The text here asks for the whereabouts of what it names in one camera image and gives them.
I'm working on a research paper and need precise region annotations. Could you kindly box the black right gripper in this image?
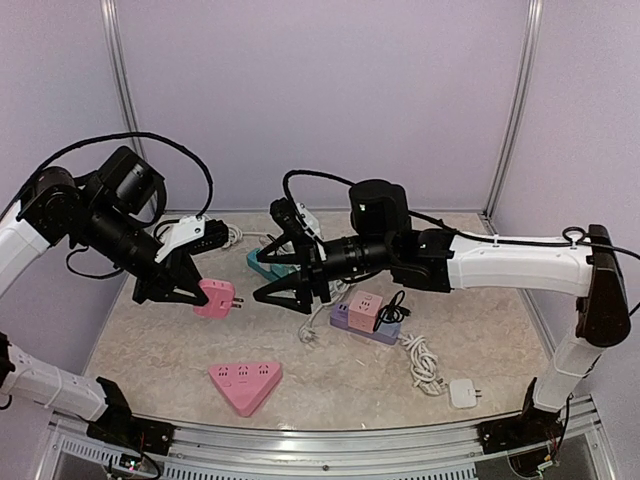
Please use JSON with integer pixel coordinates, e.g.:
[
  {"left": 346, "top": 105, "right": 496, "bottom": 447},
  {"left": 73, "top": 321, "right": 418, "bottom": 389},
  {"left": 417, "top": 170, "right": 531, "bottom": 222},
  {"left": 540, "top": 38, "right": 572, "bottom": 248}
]
[{"left": 252, "top": 230, "right": 395, "bottom": 314}]

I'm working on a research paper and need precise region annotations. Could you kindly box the pink charger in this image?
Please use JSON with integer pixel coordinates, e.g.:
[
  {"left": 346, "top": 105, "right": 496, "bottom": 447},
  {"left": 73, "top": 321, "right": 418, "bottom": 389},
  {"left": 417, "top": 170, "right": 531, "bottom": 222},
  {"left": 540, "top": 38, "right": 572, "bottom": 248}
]
[{"left": 193, "top": 279, "right": 244, "bottom": 319}]

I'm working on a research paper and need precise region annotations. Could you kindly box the white power strip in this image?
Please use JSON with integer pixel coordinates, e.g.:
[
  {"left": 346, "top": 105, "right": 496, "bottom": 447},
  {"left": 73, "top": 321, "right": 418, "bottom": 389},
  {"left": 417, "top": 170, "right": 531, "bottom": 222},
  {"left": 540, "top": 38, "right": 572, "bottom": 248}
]
[{"left": 225, "top": 223, "right": 273, "bottom": 247}]

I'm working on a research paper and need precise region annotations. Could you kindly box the purple power strip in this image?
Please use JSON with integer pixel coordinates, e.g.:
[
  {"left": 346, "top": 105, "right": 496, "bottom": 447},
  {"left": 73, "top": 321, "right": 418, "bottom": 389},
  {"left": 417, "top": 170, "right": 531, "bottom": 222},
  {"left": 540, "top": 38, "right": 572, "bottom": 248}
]
[{"left": 329, "top": 302, "right": 449, "bottom": 397}]

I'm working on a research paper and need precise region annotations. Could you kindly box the pink cube socket adapter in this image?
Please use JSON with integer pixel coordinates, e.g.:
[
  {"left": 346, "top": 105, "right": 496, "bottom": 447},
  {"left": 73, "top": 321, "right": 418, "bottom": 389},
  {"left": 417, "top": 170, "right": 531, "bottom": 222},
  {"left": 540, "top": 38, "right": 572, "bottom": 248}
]
[{"left": 347, "top": 290, "right": 383, "bottom": 334}]

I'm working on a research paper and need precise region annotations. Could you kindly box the pink triangular power strip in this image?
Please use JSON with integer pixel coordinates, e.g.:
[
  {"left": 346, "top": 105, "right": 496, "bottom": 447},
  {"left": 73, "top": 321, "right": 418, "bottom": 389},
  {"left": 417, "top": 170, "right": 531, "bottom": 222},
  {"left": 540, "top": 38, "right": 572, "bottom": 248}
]
[{"left": 208, "top": 362, "right": 283, "bottom": 418}]

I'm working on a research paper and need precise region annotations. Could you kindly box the white charger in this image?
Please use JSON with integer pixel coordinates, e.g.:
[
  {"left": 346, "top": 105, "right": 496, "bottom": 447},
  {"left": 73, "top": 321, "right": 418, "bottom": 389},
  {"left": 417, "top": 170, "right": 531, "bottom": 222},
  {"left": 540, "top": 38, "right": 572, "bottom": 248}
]
[{"left": 448, "top": 378, "right": 482, "bottom": 410}]

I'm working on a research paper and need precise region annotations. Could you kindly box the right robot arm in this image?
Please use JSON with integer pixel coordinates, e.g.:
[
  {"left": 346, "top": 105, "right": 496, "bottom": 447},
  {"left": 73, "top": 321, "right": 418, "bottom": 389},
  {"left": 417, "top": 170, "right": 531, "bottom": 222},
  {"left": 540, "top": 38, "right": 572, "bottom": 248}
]
[{"left": 253, "top": 179, "right": 634, "bottom": 444}]

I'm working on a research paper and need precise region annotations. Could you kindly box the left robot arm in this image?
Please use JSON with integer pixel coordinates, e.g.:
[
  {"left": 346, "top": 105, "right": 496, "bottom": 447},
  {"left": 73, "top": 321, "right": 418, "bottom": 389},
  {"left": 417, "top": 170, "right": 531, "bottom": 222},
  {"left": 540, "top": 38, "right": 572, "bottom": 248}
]
[{"left": 1, "top": 132, "right": 209, "bottom": 445}]

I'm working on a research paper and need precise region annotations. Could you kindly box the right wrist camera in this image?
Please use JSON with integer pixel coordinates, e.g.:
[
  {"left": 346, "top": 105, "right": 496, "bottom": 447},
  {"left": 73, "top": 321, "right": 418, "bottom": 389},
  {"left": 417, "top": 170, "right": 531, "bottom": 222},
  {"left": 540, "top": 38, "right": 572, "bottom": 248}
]
[{"left": 269, "top": 198, "right": 323, "bottom": 243}]

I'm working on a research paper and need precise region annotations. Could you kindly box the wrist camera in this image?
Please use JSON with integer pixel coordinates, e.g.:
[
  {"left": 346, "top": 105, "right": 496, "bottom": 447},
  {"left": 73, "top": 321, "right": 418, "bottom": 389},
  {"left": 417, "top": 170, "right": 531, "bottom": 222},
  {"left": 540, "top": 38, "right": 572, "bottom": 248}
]
[
  {"left": 269, "top": 198, "right": 323, "bottom": 243},
  {"left": 153, "top": 215, "right": 229, "bottom": 263}
]

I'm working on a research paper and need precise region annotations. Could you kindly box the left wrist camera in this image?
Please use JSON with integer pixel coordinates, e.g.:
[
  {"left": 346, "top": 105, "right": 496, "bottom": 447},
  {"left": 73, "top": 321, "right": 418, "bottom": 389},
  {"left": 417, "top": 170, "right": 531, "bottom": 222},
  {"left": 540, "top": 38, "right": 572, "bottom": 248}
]
[{"left": 153, "top": 215, "right": 229, "bottom": 263}]

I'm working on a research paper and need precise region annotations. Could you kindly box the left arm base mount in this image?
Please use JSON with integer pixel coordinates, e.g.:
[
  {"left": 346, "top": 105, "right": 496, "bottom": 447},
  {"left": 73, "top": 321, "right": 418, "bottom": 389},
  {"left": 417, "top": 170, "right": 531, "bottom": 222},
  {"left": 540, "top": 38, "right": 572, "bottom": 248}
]
[{"left": 86, "top": 377, "right": 175, "bottom": 456}]

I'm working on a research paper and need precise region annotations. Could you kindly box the aluminium front rail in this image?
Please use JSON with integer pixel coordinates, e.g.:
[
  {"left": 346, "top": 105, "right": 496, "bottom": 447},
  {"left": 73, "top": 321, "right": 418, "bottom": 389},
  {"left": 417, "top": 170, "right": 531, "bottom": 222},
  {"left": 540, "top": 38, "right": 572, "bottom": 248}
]
[{"left": 34, "top": 396, "right": 617, "bottom": 479}]

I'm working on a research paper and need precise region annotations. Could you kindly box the left aluminium frame post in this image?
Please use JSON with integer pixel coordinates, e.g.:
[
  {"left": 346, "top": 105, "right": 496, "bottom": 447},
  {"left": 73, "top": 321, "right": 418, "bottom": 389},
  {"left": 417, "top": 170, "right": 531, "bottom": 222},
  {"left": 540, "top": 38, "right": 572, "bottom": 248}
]
[{"left": 99, "top": 0, "right": 139, "bottom": 132}]

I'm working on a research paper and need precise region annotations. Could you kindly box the aluminium frame post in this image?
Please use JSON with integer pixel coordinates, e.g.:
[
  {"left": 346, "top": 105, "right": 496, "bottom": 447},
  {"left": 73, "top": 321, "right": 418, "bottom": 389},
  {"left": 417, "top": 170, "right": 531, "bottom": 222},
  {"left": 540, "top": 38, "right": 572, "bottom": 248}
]
[
  {"left": 99, "top": 0, "right": 139, "bottom": 132},
  {"left": 482, "top": 0, "right": 544, "bottom": 223}
]

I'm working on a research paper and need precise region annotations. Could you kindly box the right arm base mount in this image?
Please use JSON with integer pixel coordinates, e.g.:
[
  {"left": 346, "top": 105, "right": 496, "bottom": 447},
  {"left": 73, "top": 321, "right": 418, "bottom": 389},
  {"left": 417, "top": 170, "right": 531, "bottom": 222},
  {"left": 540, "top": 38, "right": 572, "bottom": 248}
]
[{"left": 476, "top": 378, "right": 566, "bottom": 454}]

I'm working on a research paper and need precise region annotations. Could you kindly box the right aluminium frame post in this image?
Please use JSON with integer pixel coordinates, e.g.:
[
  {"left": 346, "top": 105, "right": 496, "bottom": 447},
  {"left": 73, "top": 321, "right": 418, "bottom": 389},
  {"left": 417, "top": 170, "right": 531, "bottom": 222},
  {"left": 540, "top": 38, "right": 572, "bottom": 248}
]
[{"left": 482, "top": 0, "right": 544, "bottom": 223}]

